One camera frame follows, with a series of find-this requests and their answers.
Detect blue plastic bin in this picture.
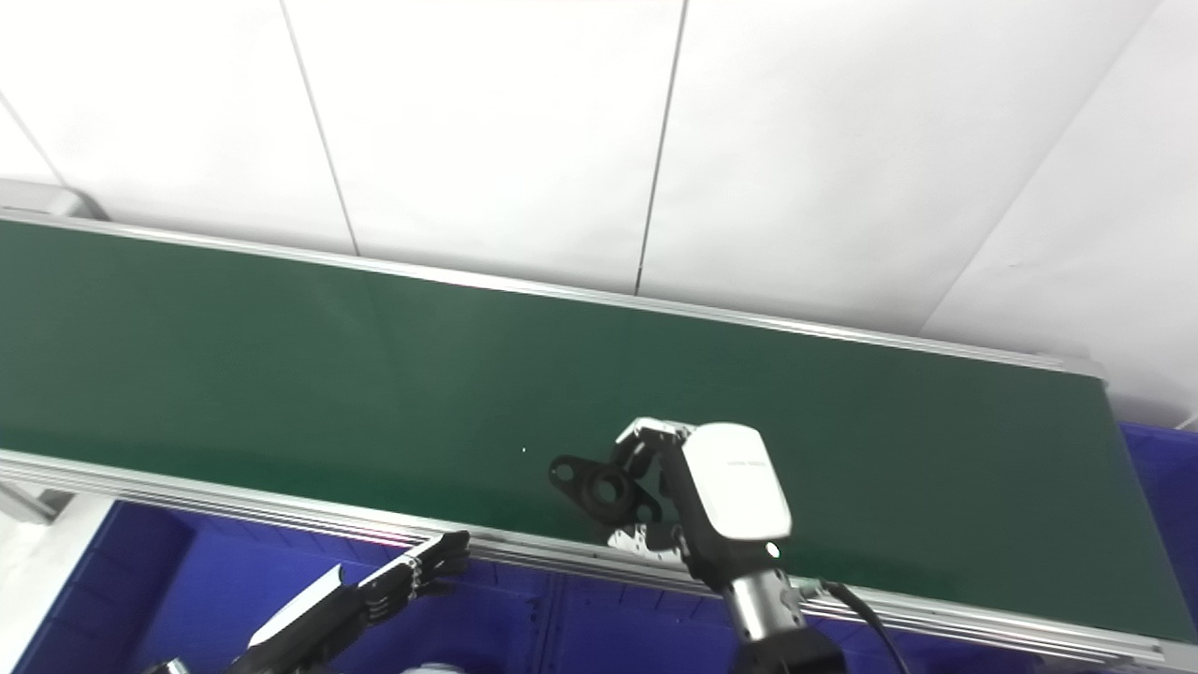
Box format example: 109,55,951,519
1118,421,1198,623
9,501,555,674
545,569,1059,674

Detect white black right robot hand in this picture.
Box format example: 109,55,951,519
604,418,796,595

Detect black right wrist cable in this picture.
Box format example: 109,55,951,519
796,579,911,674

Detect grey conveyor support bracket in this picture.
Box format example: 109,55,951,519
0,480,59,525

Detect green conveyor belt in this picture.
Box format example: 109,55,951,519
0,210,1198,671
0,220,1198,644

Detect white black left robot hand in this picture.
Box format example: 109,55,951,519
226,530,472,674

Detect black flanged part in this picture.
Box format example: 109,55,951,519
548,454,663,527

